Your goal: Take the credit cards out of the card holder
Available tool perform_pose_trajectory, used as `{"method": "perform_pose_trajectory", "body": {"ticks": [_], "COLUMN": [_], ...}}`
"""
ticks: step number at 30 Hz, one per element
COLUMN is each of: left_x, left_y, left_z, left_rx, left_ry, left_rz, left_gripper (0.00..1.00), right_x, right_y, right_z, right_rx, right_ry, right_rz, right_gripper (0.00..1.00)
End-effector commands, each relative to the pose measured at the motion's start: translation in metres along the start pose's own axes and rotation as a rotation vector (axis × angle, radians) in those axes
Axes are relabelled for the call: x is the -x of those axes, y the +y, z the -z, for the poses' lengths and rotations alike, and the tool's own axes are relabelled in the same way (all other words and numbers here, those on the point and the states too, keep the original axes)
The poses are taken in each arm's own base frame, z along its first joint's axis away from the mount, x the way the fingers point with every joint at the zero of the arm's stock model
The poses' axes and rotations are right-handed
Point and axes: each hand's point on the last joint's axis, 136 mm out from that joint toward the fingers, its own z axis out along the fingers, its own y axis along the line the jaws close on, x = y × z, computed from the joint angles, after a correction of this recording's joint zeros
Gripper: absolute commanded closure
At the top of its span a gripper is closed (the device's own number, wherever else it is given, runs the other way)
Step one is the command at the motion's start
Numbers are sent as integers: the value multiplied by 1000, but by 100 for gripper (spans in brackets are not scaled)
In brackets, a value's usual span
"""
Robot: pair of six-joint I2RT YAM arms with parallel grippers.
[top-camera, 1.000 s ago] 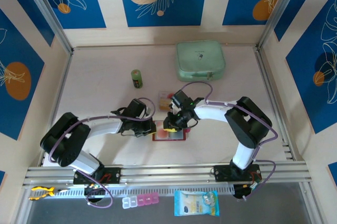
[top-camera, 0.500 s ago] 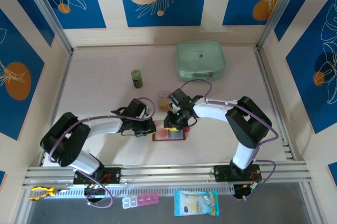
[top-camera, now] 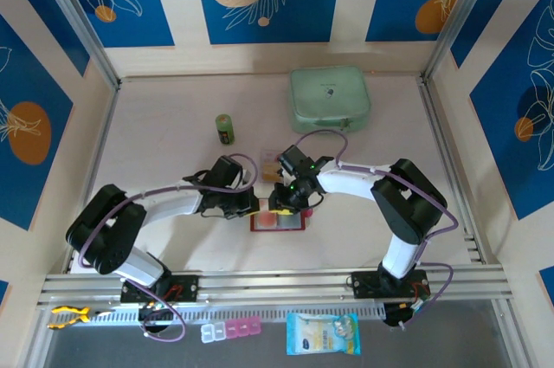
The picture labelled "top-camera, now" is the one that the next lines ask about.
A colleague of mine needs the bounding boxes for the red card holder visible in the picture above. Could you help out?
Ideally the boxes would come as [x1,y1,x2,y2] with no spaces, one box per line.
[248,197,313,234]

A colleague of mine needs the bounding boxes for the pink white credit card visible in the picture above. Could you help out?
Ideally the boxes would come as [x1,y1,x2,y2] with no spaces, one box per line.
[257,210,280,229]

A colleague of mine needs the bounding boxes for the gold credit card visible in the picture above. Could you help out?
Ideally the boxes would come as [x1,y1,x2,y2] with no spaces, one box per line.
[261,163,283,183]

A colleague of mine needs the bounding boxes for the green cylindrical battery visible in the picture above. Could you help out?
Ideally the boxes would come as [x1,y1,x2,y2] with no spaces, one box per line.
[215,113,237,146]

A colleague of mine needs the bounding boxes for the mint green zip pouch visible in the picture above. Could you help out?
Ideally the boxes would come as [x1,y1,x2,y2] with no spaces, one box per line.
[288,65,372,135]

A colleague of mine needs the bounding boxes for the white pink pill organizer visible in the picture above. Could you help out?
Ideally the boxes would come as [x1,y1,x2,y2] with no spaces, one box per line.
[200,318,263,345]

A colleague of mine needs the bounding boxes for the blue wet wipes packet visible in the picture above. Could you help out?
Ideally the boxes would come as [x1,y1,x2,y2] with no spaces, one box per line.
[285,312,361,357]

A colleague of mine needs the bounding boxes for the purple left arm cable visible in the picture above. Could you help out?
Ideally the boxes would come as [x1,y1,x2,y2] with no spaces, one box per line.
[77,152,260,269]

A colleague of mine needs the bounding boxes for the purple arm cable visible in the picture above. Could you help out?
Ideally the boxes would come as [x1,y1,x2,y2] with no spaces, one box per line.
[77,152,260,269]
[296,128,459,330]

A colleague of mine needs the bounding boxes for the aluminium front rail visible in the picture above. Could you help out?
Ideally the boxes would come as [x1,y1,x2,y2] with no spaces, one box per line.
[36,263,516,307]

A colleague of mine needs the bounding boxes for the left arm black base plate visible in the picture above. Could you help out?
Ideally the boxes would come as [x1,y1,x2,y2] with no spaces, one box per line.
[119,272,201,305]

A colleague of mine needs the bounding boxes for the slotted grey cable duct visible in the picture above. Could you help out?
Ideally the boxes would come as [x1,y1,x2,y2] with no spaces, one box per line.
[49,301,387,326]

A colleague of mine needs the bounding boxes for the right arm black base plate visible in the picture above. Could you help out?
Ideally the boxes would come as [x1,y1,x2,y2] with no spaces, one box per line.
[350,269,430,300]

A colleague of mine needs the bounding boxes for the purple cable loop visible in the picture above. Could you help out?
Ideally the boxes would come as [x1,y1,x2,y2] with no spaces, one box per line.
[140,294,188,342]

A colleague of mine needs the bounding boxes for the aluminium back rail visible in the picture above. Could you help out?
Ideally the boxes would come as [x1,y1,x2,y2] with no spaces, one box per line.
[117,74,428,83]

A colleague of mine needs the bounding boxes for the aluminium side rail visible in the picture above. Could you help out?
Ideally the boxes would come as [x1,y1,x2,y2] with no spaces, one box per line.
[417,75,497,265]
[60,81,122,276]

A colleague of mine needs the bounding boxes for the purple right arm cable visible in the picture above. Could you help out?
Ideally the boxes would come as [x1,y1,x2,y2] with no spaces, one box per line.
[296,128,459,330]

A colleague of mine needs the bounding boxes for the yellow handled pliers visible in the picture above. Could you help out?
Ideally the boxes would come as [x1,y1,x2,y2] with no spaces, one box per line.
[47,305,116,330]

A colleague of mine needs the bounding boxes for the aluminium corner post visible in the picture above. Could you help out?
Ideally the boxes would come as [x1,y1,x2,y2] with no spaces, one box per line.
[32,0,122,90]
[425,0,506,81]

